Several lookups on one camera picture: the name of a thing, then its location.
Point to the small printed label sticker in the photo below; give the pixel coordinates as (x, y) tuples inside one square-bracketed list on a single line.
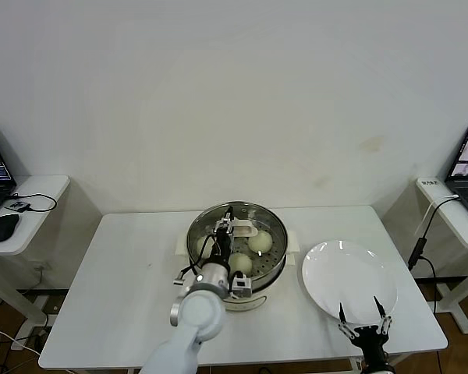
[(431, 182)]

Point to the small black usb device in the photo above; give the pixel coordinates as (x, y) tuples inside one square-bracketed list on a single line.
[(17, 205)]

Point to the white steamed baozi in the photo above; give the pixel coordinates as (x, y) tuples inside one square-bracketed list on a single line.
[(262, 242), (242, 263), (203, 246)]

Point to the black computer mouse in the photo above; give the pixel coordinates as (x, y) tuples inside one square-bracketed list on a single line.
[(3, 227)]

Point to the round glass pot lid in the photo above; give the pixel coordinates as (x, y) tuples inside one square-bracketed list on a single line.
[(246, 230)]

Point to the white side table with mouse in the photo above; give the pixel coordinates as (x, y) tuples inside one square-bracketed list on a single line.
[(43, 195)]

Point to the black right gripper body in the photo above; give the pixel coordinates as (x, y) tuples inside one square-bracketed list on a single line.
[(370, 343)]

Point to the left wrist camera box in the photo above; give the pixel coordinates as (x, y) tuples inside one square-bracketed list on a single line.
[(242, 286)]

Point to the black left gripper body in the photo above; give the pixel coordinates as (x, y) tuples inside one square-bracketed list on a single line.
[(223, 247)]

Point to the stainless steel steamer basket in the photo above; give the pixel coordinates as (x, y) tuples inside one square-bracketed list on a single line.
[(293, 241)]

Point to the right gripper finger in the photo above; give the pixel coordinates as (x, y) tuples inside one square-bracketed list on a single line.
[(386, 323), (347, 331)]

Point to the cream electric cooking pot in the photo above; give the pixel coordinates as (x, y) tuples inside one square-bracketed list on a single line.
[(257, 302)]

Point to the round white plate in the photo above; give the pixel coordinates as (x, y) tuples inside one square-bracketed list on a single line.
[(347, 276)]

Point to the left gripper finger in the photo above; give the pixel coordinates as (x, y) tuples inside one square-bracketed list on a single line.
[(224, 227)]

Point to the white side table with label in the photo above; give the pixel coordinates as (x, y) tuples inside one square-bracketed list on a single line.
[(452, 224)]

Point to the white main table frame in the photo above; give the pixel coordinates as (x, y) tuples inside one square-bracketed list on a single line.
[(357, 366)]

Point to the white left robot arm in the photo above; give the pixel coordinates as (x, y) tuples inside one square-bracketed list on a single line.
[(199, 319)]

